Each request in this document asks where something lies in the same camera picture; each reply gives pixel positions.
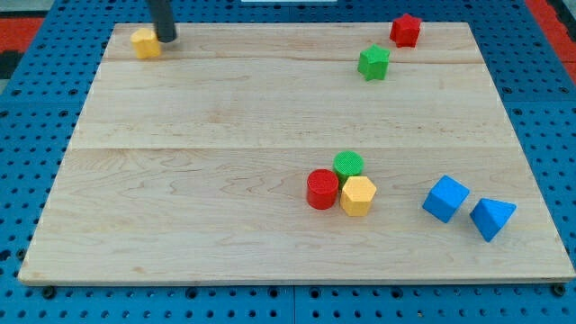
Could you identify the red circle block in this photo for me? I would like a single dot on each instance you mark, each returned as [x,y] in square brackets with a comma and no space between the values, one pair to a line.
[322,189]

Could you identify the green circle block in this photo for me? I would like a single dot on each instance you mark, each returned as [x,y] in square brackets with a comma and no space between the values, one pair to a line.
[345,164]

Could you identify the yellow heart block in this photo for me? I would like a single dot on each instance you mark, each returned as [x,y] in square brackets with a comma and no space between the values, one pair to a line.
[145,44]

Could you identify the light wooden board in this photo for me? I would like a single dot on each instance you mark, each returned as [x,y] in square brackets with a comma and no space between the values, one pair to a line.
[190,169]

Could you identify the yellow hexagon block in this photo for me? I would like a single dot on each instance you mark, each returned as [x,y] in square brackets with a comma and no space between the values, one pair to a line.
[357,196]

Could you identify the green star block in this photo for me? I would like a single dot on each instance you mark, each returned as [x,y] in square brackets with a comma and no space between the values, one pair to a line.
[373,62]

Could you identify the blue cube block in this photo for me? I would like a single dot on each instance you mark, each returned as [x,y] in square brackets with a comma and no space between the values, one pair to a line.
[445,198]

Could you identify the red star block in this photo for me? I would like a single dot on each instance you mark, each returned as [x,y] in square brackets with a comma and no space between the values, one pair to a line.
[405,31]

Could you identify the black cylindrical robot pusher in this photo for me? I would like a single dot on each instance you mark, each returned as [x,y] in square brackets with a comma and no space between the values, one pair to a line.
[162,16]

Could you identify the blue triangle block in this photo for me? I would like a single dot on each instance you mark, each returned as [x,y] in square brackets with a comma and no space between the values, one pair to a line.
[490,216]

